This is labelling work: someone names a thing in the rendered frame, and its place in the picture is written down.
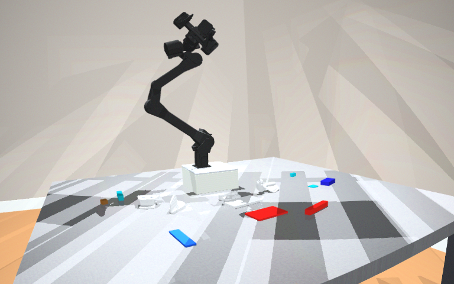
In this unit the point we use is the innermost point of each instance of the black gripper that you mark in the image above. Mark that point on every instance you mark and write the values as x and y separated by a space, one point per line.
195 36

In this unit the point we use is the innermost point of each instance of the red rectangular bar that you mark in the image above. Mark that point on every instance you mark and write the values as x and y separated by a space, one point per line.
316 207

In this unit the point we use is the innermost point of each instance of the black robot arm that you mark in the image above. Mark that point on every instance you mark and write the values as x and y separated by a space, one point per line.
203 140

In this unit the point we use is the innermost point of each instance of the cyan rectangular block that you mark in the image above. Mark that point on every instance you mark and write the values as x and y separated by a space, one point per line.
120 195

